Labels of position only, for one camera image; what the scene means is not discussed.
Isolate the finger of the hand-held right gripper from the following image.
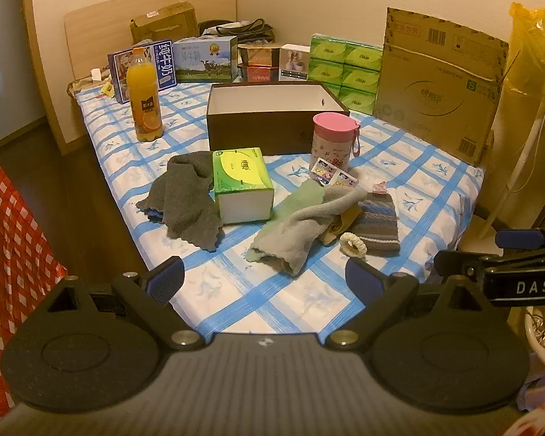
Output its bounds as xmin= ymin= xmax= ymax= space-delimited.
xmin=495 ymin=229 xmax=545 ymax=250
xmin=433 ymin=250 xmax=493 ymax=279

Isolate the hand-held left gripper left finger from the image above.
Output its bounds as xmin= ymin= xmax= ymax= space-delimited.
xmin=48 ymin=257 xmax=205 ymax=350

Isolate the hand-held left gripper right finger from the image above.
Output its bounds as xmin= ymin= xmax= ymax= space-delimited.
xmin=326 ymin=258 xmax=500 ymax=350

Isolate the white scrunchie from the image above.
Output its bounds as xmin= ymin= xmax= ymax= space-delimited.
xmin=339 ymin=232 xmax=368 ymax=257

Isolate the striped knit hat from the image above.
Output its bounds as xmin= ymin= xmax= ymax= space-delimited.
xmin=345 ymin=189 xmax=401 ymax=254

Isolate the yellow beige cloth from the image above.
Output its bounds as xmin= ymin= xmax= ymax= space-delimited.
xmin=320 ymin=206 xmax=362 ymax=246

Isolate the dark grey towel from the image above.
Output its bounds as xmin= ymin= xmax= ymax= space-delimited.
xmin=135 ymin=151 xmax=224 ymax=251

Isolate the light grey-green towel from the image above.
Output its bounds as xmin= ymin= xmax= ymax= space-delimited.
xmin=246 ymin=182 xmax=368 ymax=277

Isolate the colourful sticker card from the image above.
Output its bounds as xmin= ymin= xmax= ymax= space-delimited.
xmin=310 ymin=157 xmax=359 ymax=188

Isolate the brown cardboard box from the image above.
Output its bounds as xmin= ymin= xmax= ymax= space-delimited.
xmin=206 ymin=80 xmax=350 ymax=157

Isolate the white plastic basket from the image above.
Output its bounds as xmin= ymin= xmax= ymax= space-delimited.
xmin=524 ymin=306 xmax=545 ymax=366

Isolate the blue checked bed sheet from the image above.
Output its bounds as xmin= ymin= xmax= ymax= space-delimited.
xmin=75 ymin=79 xmax=487 ymax=339

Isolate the single green tissue pack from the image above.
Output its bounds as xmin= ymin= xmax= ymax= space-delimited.
xmin=212 ymin=147 xmax=274 ymax=225

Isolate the pink lidded cup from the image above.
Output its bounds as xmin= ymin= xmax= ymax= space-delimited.
xmin=310 ymin=112 xmax=362 ymax=178

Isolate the red checked cloth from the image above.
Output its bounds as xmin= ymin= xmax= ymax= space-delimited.
xmin=0 ymin=134 xmax=69 ymax=423

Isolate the large flattened cardboard box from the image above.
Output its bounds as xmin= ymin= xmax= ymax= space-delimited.
xmin=373 ymin=7 xmax=509 ymax=167

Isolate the orange juice bottle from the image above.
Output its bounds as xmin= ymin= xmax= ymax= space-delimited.
xmin=126 ymin=47 xmax=165 ymax=142

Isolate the yellow plastic bag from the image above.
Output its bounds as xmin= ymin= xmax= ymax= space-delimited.
xmin=488 ymin=2 xmax=545 ymax=241

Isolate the stack of green tissue packets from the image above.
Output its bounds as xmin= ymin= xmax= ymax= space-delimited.
xmin=307 ymin=33 xmax=384 ymax=116

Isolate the dark blue milk carton box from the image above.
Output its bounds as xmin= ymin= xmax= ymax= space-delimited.
xmin=108 ymin=39 xmax=178 ymax=104

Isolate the light blue milk box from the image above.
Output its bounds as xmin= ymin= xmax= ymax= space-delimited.
xmin=173 ymin=36 xmax=239 ymax=83

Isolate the white product box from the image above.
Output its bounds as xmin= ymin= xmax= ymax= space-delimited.
xmin=279 ymin=44 xmax=311 ymax=82

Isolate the red gift box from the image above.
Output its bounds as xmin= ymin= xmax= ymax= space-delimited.
xmin=237 ymin=64 xmax=282 ymax=83

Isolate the light wooden panel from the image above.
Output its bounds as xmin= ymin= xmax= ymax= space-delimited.
xmin=20 ymin=0 xmax=82 ymax=156

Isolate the gold gift box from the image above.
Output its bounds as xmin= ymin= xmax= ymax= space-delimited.
xmin=237 ymin=44 xmax=283 ymax=67

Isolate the brown shipping carton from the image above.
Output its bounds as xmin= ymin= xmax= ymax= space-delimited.
xmin=129 ymin=2 xmax=199 ymax=47

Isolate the black bag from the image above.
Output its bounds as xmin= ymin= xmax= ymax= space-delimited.
xmin=198 ymin=18 xmax=278 ymax=46

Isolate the wooden headboard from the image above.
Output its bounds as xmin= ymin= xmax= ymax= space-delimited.
xmin=64 ymin=0 xmax=238 ymax=82

